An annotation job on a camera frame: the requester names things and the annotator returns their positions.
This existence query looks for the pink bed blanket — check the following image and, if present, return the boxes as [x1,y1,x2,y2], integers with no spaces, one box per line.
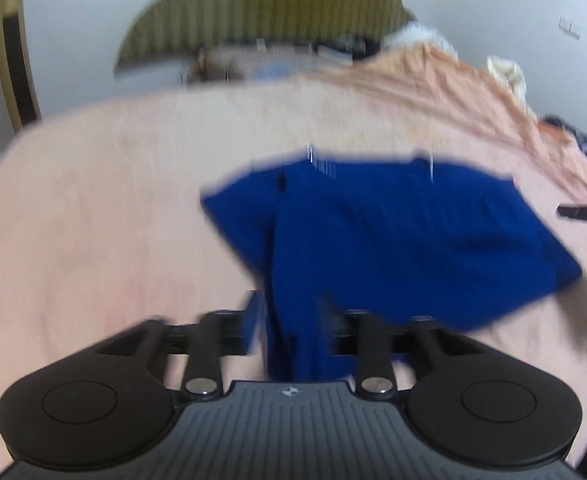
[0,42,587,471]

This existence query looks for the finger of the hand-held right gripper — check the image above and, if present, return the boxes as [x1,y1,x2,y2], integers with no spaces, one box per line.
[557,203,587,225]

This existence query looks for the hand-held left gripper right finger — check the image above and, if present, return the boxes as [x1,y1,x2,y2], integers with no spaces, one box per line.
[318,292,474,402]

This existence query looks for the white quilt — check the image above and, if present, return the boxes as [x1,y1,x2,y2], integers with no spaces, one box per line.
[381,21,459,61]

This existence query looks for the dark clothes pile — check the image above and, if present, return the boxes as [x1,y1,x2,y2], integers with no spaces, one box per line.
[541,114,587,173]

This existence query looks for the cream crumpled cloth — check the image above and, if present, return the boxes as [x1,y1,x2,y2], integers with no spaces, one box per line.
[487,55,528,113]

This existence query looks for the olive padded headboard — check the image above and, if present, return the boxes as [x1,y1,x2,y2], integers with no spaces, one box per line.
[113,0,417,78]

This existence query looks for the blue shorts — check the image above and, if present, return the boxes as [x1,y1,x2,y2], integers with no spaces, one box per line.
[200,151,584,385]

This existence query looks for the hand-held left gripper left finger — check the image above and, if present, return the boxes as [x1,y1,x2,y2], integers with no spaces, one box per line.
[93,290,268,402]

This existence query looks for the white wall switch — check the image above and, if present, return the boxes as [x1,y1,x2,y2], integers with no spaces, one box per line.
[558,16,583,40]

